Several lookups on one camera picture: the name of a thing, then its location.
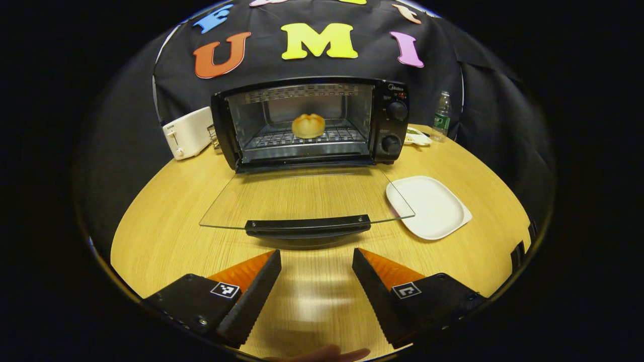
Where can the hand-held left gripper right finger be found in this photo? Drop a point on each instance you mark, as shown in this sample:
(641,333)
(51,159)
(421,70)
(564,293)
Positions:
(377,301)

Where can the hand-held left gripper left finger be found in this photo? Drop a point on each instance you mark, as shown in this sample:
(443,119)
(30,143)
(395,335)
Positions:
(251,301)

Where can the black electric oven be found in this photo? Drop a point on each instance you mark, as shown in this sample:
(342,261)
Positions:
(390,125)

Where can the golden bread bun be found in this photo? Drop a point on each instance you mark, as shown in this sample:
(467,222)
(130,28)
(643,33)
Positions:
(308,125)

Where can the white square plate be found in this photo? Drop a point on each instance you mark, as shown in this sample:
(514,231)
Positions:
(432,208)

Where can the white divided snack dish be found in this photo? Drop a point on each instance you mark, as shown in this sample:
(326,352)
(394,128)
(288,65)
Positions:
(418,138)

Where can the white toaster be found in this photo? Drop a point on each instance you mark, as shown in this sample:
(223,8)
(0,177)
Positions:
(188,133)

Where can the clear water bottle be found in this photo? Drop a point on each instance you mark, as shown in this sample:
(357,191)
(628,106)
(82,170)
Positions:
(441,120)

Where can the black backdrop cloth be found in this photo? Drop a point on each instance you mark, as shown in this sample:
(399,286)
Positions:
(271,68)

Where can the black bracket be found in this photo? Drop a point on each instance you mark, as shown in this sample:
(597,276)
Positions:
(532,231)
(517,255)

